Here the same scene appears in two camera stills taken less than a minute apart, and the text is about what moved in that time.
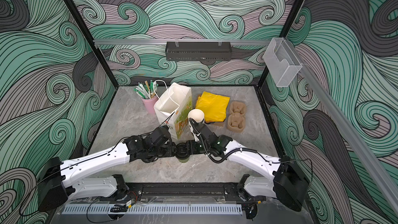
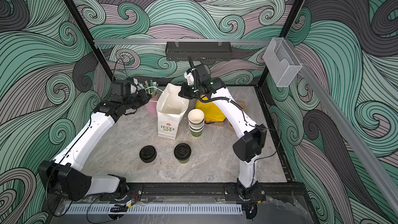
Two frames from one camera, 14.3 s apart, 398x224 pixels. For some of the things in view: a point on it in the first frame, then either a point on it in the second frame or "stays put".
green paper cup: [183, 161] stays put
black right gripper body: [198, 147] to [193, 92]
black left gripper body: [166, 150] to [135, 101]
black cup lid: [182, 151] stays put
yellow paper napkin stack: [214, 107] stays put
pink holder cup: [150, 104] stays put
